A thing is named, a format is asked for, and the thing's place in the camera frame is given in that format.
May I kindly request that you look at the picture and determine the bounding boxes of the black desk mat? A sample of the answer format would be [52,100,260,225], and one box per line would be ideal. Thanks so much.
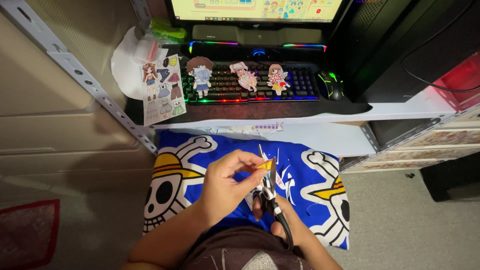
[125,44,373,126]

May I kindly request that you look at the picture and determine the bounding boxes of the grey perforated metal post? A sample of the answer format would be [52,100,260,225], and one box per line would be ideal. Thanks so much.
[0,0,159,155]

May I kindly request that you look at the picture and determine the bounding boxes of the blue skull print pillow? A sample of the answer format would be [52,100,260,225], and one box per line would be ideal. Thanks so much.
[142,129,350,250]

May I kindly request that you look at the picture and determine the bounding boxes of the black computer tower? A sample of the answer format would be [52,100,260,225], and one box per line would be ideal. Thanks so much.
[330,0,480,104]

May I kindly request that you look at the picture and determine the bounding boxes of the beige cabinet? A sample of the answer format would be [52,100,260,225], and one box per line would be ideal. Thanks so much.
[0,11,157,196]

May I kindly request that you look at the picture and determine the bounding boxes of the red dotted dress paper doll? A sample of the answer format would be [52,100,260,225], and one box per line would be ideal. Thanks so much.
[267,63,291,96]

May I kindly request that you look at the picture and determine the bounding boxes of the patterned drawer unit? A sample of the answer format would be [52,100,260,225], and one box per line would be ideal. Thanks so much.
[339,107,480,174]

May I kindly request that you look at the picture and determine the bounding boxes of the black computer mouse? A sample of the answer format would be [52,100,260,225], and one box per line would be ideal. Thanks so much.
[316,70,345,101]

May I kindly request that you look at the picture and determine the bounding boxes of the red mat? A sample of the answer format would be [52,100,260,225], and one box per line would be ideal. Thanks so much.
[0,199,61,270]

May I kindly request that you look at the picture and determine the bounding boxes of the black box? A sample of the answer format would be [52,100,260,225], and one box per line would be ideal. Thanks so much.
[419,151,480,203]

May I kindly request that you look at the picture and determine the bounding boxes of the computer monitor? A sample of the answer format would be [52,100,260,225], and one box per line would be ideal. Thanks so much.
[165,0,354,30]

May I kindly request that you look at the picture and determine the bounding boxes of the green packet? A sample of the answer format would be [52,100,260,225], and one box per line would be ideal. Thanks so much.
[149,17,188,43]

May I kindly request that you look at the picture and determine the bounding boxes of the paper doll clothes sheet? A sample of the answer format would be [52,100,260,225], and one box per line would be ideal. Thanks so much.
[140,54,187,127]

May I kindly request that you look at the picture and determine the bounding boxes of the red translucent box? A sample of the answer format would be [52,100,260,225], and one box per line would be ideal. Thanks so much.
[432,52,480,112]

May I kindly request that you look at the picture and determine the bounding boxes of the person's right hand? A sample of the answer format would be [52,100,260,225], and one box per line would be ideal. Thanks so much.
[252,191,305,245]

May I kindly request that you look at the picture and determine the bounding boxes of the brown hair blue paper doll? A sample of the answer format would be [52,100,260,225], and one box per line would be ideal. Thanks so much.
[186,56,214,99]

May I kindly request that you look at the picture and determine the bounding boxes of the black soundbar speaker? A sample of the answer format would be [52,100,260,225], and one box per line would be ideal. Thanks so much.
[188,24,328,54]

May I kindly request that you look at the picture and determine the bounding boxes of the backlit black keyboard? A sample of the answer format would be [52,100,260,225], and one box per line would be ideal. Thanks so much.
[181,62,320,105]

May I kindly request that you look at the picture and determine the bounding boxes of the pink dress paper doll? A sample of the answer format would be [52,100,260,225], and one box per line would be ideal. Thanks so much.
[229,61,259,93]

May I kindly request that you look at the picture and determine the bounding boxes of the white plastic bag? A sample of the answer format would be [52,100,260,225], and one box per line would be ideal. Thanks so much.
[110,26,170,101]

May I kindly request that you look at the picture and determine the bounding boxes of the black cable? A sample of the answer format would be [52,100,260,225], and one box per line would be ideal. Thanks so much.
[400,0,480,93]

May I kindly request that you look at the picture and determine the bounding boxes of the printed paper strip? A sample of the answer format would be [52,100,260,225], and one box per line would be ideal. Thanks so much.
[208,123,284,136]

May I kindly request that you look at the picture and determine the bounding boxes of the person's dark shirt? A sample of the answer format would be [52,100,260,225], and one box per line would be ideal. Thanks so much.
[179,224,314,270]

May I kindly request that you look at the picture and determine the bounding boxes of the black and white scissors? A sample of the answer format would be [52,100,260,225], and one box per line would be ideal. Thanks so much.
[257,144,294,251]

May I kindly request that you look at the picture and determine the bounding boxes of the person's left hand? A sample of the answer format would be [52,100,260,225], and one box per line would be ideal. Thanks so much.
[198,149,270,226]

